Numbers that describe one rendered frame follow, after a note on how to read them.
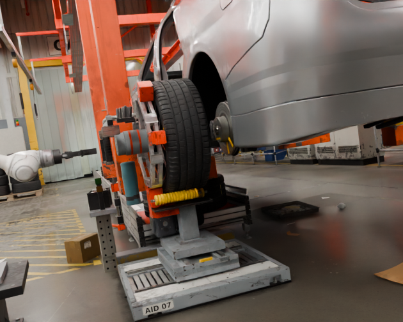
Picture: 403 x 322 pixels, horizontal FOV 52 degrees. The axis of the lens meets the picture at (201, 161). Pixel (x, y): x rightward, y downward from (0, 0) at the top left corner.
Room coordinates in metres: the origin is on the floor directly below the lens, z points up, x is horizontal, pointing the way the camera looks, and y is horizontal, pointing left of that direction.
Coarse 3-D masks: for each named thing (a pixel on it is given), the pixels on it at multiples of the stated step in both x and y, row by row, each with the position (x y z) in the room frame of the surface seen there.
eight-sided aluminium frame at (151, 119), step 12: (132, 96) 2.47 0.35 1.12; (132, 108) 2.55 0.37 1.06; (144, 108) 2.21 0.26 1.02; (144, 120) 2.18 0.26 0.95; (156, 120) 2.17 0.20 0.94; (144, 156) 2.64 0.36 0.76; (156, 156) 2.16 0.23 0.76; (144, 168) 2.57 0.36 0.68; (144, 180) 2.52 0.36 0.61; (156, 180) 2.30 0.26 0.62
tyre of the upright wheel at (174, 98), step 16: (160, 80) 2.39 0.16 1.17; (176, 80) 2.36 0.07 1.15; (160, 96) 2.20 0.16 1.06; (176, 96) 2.22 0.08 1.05; (192, 96) 2.23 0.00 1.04; (160, 112) 2.18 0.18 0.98; (176, 112) 2.16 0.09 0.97; (192, 112) 2.18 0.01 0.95; (176, 128) 2.14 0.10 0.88; (192, 128) 2.17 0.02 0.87; (208, 128) 2.19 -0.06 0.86; (176, 144) 2.13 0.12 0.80; (192, 144) 2.16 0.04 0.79; (208, 144) 2.19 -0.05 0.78; (176, 160) 2.16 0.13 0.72; (192, 160) 2.18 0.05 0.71; (208, 160) 2.22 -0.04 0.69; (176, 176) 2.21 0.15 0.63; (192, 176) 2.25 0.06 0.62; (208, 176) 2.29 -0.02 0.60
